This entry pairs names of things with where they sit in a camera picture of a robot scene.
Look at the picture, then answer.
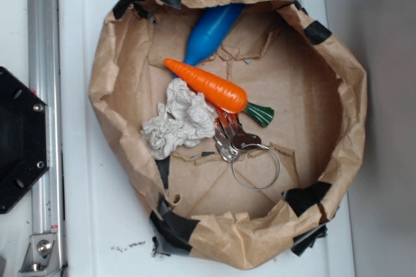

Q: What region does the crumpled white paper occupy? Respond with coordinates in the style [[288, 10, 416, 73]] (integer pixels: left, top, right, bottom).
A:
[[140, 78, 215, 160]]

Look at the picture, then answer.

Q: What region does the silver keys bunch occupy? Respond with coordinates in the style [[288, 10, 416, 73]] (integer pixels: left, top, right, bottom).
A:
[[214, 107, 261, 163]]

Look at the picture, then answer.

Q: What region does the orange plastic toy carrot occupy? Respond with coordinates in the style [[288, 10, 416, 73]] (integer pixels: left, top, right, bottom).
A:
[[163, 59, 274, 127]]

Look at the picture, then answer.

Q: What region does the blue plastic bowling pin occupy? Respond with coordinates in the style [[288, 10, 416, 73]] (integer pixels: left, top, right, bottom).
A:
[[183, 3, 246, 66]]

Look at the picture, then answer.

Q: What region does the brown paper bag bin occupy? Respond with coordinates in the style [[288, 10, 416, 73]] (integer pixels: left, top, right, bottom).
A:
[[88, 0, 367, 270]]

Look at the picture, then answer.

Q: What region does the white plastic tray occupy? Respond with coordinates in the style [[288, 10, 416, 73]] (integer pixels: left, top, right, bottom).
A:
[[58, 0, 355, 276]]

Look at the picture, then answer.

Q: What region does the wire key ring loop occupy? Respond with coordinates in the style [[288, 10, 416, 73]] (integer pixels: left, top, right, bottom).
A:
[[231, 142, 281, 191]]

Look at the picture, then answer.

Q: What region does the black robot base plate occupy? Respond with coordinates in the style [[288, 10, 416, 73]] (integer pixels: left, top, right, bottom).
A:
[[1, 67, 49, 215]]

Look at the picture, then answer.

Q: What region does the metal corner bracket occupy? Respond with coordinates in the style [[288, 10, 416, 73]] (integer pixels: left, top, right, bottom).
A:
[[18, 233, 60, 276]]

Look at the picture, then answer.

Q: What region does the aluminium extrusion rail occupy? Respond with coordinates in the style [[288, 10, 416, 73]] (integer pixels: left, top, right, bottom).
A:
[[28, 0, 68, 276]]

